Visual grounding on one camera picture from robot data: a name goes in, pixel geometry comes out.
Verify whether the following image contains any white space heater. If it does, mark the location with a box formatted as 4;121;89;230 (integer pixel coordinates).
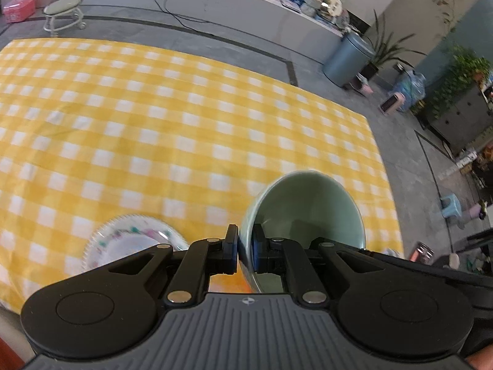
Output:
379;93;405;115

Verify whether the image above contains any pink and green floor bag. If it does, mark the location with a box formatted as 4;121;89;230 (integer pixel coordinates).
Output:
350;75;374;95

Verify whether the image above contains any orange steel-lined bowl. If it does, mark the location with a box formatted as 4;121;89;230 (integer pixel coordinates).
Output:
206;272;255;295

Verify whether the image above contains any pink storage box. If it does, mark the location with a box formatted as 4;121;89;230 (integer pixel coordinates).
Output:
4;0;37;22

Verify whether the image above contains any floral white plate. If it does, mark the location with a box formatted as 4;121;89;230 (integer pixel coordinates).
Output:
82;215;190;274

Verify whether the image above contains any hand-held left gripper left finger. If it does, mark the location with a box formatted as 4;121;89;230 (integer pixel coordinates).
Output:
83;224;240;304

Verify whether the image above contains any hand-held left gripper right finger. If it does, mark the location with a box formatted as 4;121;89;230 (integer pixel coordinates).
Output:
251;224;390;304

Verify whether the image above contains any yellow checkered tablecloth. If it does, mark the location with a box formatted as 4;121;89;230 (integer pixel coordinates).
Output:
0;38;405;313

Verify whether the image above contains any white TV cabinet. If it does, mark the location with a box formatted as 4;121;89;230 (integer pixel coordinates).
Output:
31;0;343;37

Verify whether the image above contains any potted long-leaf plant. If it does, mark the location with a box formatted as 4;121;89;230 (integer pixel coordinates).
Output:
362;11;424;81

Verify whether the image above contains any grey-blue round trash can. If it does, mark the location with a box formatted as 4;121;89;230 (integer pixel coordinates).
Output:
323;33;374;87

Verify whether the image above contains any person's right forearm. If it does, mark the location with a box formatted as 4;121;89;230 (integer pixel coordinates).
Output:
464;349;493;370

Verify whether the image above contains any small white printed plate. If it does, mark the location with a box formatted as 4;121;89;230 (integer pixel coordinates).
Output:
103;233;166;268

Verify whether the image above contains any pale green ceramic bowl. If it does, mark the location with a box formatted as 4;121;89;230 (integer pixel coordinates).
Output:
237;170;366;294

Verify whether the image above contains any black cable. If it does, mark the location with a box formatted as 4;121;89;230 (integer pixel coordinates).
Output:
153;0;216;33

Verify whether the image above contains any green climbing plant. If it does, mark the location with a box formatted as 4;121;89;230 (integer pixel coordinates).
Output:
435;46;491;118

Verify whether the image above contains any green rolling stool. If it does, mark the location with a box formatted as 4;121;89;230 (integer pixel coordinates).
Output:
43;0;86;37

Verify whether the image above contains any light blue plastic stool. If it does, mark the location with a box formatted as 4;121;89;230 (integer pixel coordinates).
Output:
441;196;461;220

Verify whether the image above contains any blue water jug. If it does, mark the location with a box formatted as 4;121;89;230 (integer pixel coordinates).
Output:
393;71;426;112

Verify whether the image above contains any grey drawer cabinet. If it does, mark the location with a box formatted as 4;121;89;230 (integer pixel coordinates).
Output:
424;85;493;151

